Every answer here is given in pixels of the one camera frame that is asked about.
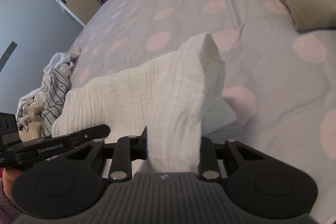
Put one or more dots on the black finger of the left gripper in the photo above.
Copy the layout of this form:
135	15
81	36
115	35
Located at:
85	135

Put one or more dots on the grey pink dotted bedsheet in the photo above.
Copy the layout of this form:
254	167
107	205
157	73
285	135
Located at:
279	82

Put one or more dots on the pile of unfolded clothes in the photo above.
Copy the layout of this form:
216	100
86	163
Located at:
38	109

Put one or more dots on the person's left hand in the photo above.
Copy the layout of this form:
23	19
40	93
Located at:
9	176

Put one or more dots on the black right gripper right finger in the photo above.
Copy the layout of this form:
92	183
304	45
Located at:
255	185

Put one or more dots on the white muslin cloth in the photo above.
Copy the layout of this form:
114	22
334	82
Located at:
175	98

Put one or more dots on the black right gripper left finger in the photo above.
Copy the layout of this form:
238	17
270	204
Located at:
73	182

